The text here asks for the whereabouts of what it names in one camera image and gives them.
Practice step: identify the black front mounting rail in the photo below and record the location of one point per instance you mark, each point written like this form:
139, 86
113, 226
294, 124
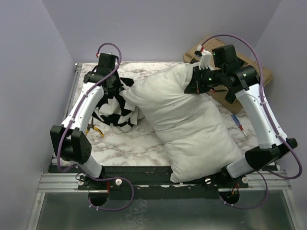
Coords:
140, 182

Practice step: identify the black and white checkered pillowcase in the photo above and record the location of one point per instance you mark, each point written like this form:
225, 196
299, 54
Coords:
113, 110

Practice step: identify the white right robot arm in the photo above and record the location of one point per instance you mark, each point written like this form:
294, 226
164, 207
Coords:
244, 85

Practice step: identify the blue handled screwdriver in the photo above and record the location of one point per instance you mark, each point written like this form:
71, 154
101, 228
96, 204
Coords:
238, 124

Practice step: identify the white pillow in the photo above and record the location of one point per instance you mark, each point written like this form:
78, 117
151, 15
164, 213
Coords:
190, 126

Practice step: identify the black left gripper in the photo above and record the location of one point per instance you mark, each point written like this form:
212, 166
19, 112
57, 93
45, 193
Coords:
117, 85

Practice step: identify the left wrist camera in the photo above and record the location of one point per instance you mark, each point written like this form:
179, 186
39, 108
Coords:
107, 61

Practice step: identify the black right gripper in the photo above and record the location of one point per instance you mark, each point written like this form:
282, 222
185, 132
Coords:
195, 86

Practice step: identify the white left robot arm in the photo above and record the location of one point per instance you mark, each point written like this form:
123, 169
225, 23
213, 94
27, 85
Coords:
69, 140

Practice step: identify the yellow handled pliers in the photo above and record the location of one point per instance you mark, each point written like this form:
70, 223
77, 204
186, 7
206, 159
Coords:
92, 126

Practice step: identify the tan plastic toolbox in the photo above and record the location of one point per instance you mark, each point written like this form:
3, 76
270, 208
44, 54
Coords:
250, 68

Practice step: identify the aluminium left side rail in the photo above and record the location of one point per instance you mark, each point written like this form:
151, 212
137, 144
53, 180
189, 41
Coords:
78, 68

